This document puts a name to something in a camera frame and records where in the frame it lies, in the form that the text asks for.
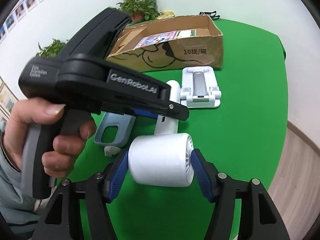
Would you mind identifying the colourful puzzle box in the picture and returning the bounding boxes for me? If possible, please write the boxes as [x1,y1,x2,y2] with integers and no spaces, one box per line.
[135,31,177,49]

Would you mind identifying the white folding phone stand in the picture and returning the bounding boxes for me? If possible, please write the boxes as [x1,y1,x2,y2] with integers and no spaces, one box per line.
[180,66,222,108]

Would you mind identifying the left potted plant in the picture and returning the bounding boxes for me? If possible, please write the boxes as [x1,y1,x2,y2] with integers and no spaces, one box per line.
[36,39,68,57]

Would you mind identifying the black glasses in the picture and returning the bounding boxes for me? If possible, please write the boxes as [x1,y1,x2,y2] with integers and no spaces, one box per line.
[199,10,220,21]

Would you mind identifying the corner potted plant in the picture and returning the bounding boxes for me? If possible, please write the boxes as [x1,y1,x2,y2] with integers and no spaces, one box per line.
[117,0,160,24]

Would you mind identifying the light blue phone case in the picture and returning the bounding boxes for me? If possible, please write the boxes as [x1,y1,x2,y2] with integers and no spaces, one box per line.
[94,112,136,147]

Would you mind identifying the cardboard divider tray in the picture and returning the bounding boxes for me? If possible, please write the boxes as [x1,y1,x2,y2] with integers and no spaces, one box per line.
[117,27,148,53]

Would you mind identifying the large cardboard box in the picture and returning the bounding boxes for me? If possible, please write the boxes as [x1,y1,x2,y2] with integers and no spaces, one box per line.
[106,15,223,72]

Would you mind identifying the person's left forearm sleeve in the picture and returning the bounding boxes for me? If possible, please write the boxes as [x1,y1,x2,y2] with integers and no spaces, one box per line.
[1,132,49,234]

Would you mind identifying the white handheld fan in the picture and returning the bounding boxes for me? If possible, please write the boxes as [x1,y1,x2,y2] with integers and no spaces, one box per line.
[127,80,194,188]

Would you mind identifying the green white card box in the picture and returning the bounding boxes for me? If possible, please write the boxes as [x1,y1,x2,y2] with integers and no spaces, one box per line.
[175,29,196,39]

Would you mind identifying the person's left hand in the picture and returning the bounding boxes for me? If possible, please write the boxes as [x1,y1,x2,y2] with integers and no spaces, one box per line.
[2,98,96,178]

